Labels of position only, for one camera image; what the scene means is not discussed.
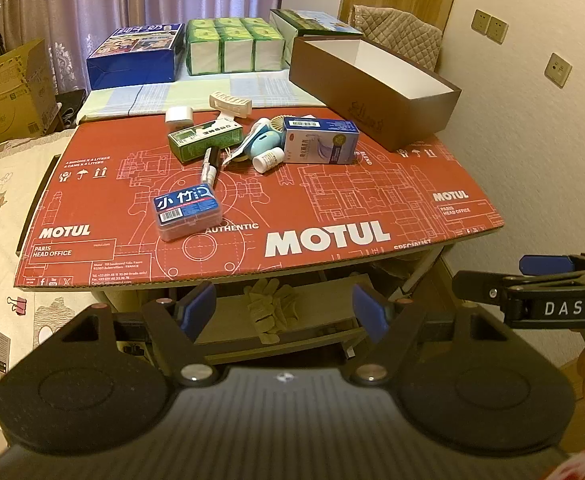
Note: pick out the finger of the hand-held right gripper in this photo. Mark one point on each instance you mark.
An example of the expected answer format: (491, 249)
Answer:
(477, 286)
(544, 265)

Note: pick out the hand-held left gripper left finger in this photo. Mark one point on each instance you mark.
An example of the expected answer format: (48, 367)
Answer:
(197, 310)

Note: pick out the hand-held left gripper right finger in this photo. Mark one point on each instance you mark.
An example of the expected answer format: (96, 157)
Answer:
(370, 312)

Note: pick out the clear box with blue label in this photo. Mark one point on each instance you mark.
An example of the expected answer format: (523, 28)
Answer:
(187, 212)

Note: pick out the dark spray bottle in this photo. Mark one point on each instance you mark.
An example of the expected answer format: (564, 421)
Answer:
(208, 170)

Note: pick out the white pill bottle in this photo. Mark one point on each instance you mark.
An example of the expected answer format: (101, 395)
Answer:
(268, 161)

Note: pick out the green spray box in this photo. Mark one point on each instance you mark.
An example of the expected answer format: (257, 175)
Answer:
(202, 140)

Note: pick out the white squeeze tube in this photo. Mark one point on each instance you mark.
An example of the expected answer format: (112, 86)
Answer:
(244, 143)

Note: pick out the blue white medicine box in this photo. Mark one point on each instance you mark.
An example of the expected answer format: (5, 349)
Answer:
(322, 142)

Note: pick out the teal handheld mini fan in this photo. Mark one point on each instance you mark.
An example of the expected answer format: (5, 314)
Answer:
(261, 144)

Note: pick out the white plug adapter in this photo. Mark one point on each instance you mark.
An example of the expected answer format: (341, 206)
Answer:
(180, 116)

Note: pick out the cream plastic clip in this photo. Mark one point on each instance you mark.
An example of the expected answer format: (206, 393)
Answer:
(232, 105)

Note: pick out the brown cardboard box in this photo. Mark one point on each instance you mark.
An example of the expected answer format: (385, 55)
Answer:
(352, 95)

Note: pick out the wooden table shelf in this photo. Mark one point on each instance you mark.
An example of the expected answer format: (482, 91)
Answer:
(322, 300)

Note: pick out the beige work glove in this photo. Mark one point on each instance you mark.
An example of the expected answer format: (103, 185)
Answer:
(270, 310)

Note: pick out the red printed cardboard sheet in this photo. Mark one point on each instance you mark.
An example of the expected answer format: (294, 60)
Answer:
(322, 200)

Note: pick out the pink binder clip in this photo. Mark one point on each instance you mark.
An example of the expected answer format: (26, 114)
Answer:
(17, 306)

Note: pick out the pale checked cloth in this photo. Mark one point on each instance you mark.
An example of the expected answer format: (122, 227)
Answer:
(137, 100)

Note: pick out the dark bag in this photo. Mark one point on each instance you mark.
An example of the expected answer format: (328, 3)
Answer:
(70, 102)

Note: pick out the blue printed carton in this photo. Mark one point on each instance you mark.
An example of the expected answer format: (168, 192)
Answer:
(132, 65)

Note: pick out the bundle of green tissue packs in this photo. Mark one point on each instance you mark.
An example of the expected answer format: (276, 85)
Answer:
(235, 52)

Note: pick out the beige quilted cover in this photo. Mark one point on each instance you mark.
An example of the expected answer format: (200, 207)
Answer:
(402, 30)

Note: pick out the open cardboard carton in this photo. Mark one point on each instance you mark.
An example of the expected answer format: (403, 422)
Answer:
(7, 95)

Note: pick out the landscape print box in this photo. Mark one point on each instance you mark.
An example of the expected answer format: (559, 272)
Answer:
(317, 22)

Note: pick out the beige wall socket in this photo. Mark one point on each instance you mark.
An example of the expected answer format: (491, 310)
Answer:
(498, 29)
(481, 21)
(558, 69)

